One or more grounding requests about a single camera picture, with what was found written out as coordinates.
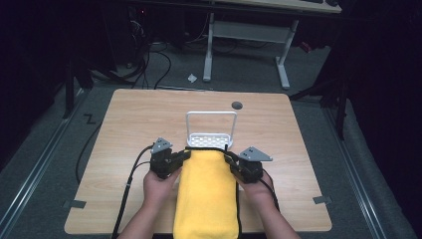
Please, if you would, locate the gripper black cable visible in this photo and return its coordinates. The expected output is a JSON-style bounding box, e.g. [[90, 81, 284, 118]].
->
[[259, 168, 282, 213], [110, 143, 155, 239]]

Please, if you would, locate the white framed desk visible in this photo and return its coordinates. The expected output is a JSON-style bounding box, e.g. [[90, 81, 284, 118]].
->
[[201, 0, 343, 91]]

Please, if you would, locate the white metal rack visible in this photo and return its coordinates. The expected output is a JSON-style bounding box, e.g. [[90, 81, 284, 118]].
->
[[185, 110, 239, 150]]

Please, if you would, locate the person's right hand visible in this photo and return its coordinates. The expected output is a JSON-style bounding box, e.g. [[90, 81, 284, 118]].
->
[[236, 174, 277, 211]]

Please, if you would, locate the black stand leg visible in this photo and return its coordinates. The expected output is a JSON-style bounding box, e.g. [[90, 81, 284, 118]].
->
[[288, 74, 351, 141], [62, 58, 96, 120]]

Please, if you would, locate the bundle of black cables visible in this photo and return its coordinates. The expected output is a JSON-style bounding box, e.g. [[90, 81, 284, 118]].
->
[[112, 6, 173, 91]]

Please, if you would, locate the black floor cable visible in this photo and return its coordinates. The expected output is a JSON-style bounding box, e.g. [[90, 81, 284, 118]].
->
[[75, 121, 104, 185]]

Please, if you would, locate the person's left hand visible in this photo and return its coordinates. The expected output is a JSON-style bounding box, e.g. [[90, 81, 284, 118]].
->
[[142, 166, 183, 209]]

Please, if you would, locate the yellow cloth with black trim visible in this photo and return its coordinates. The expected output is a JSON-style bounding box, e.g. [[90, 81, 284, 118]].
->
[[171, 144, 243, 239]]

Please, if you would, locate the metal floor rail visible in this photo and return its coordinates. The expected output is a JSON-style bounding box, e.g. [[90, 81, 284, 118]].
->
[[322, 106, 388, 239], [0, 87, 88, 235]]

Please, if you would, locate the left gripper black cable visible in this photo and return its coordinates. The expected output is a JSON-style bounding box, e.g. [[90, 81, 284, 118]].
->
[[110, 143, 155, 239]]

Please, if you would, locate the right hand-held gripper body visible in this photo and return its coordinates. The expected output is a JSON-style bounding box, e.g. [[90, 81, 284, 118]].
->
[[232, 145, 274, 184]]

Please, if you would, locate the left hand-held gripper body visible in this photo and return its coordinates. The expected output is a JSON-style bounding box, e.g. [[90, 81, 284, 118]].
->
[[149, 136, 187, 180]]

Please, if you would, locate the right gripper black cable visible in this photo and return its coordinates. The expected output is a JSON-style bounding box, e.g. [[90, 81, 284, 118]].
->
[[259, 168, 282, 213]]

